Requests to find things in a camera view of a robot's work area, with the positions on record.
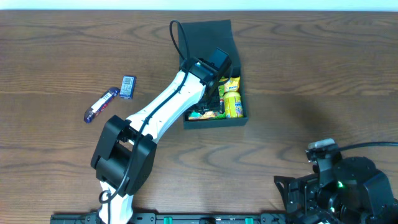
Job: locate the yellow Julie's Le-mond biscuit pack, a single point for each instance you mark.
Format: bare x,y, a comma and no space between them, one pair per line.
231,84

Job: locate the blue gum pack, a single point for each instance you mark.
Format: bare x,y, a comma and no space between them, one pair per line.
127,87

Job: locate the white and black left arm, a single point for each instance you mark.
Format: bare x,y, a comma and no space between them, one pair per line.
124,155

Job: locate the black open gift box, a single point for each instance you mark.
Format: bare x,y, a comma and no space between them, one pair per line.
204,38

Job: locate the yellow Pretz snack box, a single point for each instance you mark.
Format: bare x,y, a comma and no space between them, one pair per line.
221,93

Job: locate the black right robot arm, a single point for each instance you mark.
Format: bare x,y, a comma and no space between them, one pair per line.
340,189

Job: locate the yellow Mentos candy bottle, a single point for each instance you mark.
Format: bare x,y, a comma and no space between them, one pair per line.
233,105

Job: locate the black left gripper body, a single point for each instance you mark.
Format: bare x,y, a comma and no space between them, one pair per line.
208,101

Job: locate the blue fruit and nut bar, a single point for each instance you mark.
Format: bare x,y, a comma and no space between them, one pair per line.
93,111

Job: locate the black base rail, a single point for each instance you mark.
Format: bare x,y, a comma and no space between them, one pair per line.
152,218

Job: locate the green Haribo gummy bag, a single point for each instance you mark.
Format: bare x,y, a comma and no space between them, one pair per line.
206,116

